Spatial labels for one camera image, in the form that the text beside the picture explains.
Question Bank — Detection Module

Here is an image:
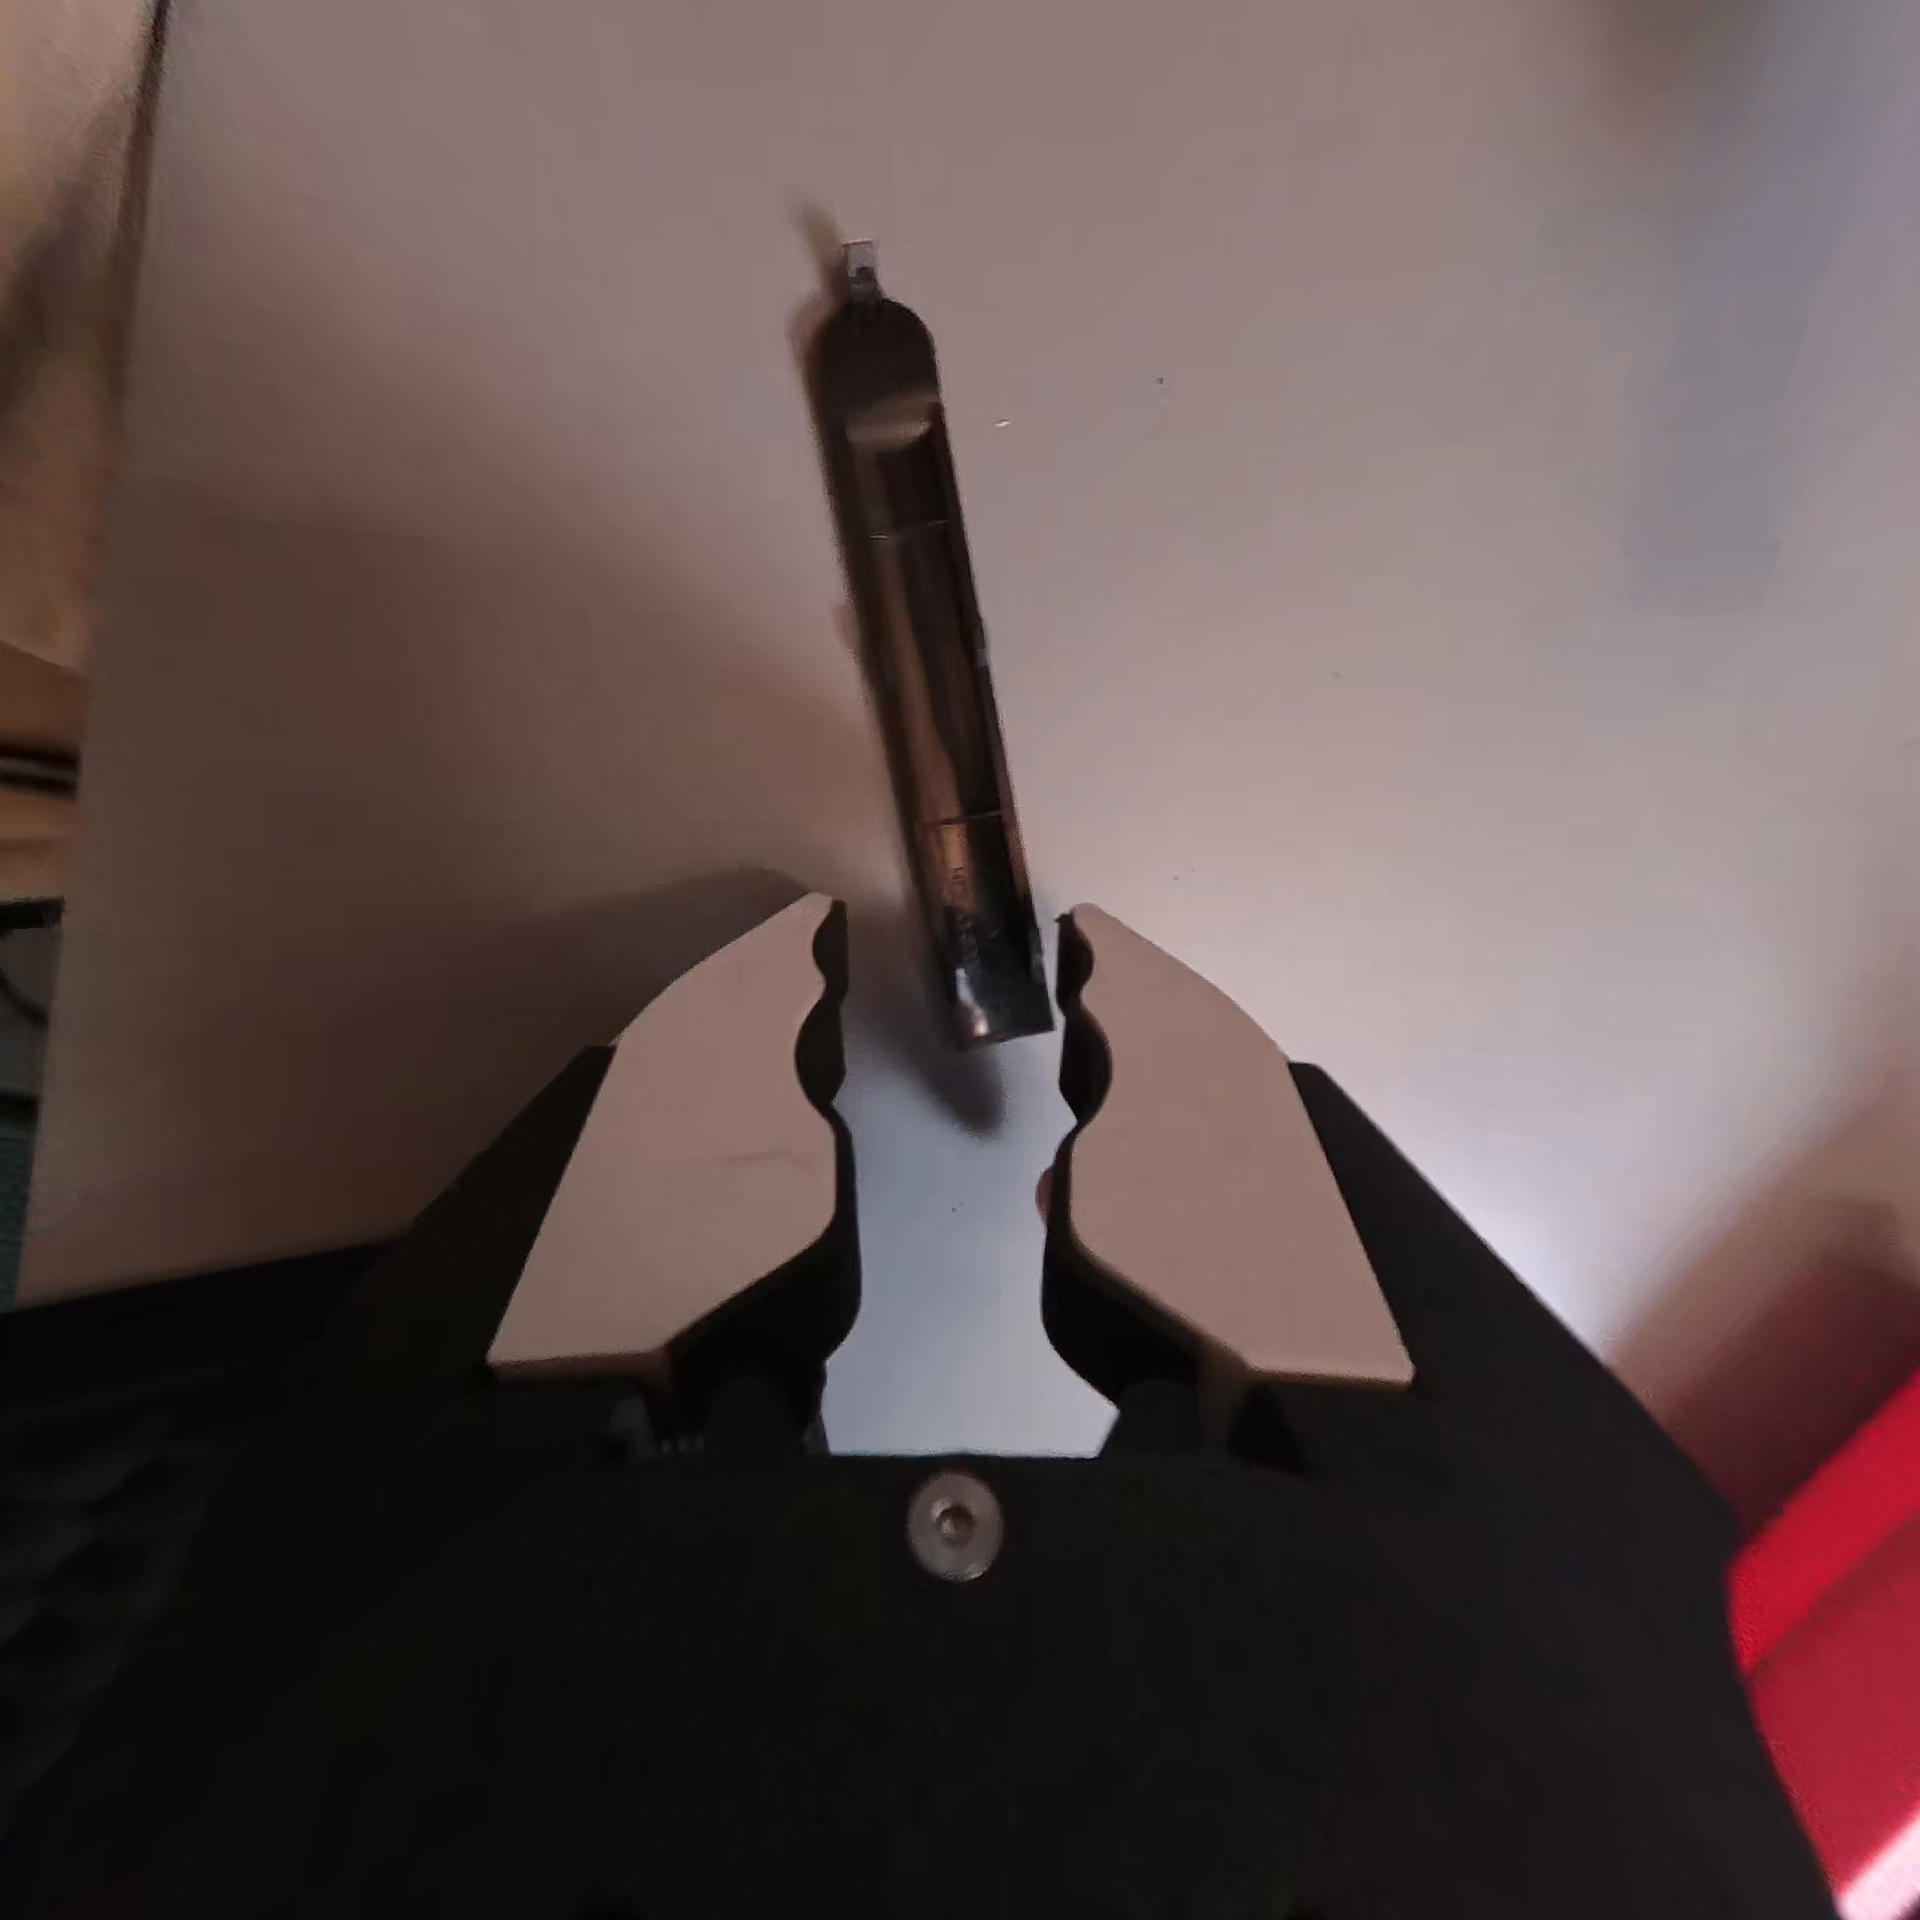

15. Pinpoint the red storage bin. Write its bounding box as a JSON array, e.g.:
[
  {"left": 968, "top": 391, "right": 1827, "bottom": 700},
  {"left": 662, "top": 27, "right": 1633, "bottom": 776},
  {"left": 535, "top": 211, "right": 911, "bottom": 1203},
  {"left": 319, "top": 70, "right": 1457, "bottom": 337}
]
[{"left": 1726, "top": 1351, "right": 1920, "bottom": 1920}]

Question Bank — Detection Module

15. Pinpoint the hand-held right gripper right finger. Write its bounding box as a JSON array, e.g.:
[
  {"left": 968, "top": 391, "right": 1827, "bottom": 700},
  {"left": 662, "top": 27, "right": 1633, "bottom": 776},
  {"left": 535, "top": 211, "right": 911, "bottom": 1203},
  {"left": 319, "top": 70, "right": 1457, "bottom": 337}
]
[{"left": 1044, "top": 905, "right": 1413, "bottom": 1388}]

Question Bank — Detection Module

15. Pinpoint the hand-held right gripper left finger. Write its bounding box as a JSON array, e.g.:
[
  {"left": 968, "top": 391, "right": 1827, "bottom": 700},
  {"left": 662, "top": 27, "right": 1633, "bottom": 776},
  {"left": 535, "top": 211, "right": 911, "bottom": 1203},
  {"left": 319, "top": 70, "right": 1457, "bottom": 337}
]
[{"left": 486, "top": 896, "right": 864, "bottom": 1386}]

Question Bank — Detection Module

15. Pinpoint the person's beige hoodie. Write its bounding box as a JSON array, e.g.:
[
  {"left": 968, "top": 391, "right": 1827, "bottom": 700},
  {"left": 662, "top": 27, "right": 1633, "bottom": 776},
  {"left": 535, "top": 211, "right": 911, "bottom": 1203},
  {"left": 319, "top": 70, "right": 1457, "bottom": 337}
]
[{"left": 0, "top": 0, "right": 159, "bottom": 670}]

